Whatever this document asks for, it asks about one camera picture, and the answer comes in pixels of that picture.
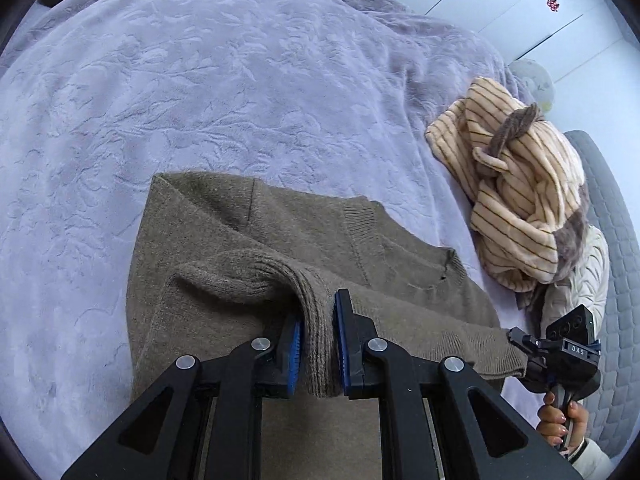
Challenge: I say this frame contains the white wardrobe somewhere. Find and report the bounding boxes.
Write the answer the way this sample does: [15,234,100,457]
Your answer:
[345,0,640,136]

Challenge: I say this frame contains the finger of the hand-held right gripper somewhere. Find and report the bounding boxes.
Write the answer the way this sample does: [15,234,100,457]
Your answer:
[522,355,551,394]
[507,326,551,357]

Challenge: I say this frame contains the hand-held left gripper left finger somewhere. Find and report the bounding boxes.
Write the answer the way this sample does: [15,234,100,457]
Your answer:
[60,312,303,480]

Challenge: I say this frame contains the brown knit sweater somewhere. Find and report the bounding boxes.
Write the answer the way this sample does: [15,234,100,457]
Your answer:
[126,171,528,480]

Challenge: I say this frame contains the person's right forearm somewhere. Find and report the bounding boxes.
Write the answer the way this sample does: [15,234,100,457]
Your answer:
[562,436,619,480]

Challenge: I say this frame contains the person's right hand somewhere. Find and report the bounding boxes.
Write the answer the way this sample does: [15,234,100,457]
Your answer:
[536,391,589,457]

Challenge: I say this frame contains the beige striped plush garment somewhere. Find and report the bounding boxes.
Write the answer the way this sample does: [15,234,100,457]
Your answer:
[424,76,587,311]

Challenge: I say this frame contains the grey quilted headboard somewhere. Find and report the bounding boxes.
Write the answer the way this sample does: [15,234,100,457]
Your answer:
[562,130,640,463]

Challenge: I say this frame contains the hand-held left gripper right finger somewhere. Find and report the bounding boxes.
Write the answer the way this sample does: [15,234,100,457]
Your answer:
[334,288,586,480]

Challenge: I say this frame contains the lavender embossed blanket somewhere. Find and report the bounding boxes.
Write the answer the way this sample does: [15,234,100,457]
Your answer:
[0,0,536,480]

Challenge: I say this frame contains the round cream pleated pillow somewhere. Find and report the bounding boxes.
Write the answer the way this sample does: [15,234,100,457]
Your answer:
[537,225,610,346]

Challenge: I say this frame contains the white round plush ball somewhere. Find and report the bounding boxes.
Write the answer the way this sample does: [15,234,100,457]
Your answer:
[509,58,556,113]

